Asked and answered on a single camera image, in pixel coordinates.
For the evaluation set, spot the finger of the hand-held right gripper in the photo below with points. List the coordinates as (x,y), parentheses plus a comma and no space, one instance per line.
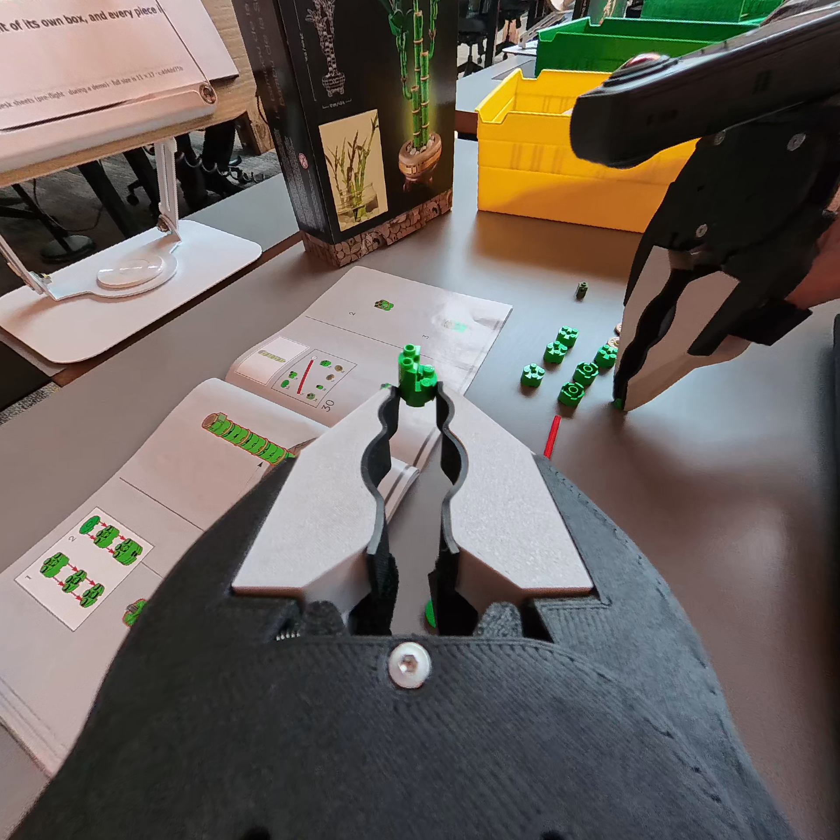
(682,367)
(640,295)

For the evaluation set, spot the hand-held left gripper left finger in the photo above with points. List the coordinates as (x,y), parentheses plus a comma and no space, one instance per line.
(315,525)

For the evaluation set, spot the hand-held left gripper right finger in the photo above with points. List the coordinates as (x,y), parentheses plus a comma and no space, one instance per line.
(512,525)

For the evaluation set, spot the cluster of green round bricks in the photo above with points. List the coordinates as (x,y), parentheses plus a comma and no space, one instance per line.
(571,392)

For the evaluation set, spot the green toy brick stack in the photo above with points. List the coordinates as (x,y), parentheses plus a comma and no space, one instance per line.
(417,387)

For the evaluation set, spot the printed task sheet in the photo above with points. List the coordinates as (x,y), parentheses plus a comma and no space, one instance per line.
(98,59)

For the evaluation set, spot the person's right hand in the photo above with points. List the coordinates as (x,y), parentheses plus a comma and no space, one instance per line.
(827,275)

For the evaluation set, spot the red toy rod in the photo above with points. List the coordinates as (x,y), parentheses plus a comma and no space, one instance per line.
(552,436)

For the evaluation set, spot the yellow plastic bin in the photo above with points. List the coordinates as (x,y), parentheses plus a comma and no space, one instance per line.
(544,170)

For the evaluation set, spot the building instruction booklet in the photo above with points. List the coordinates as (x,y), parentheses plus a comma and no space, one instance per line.
(394,328)

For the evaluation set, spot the green plastic bin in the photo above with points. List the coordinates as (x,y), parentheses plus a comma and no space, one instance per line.
(590,46)

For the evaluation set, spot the white document stand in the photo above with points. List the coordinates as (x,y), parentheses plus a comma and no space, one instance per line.
(210,256)

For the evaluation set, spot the black toy set box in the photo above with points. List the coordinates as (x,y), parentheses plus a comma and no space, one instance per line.
(308,164)

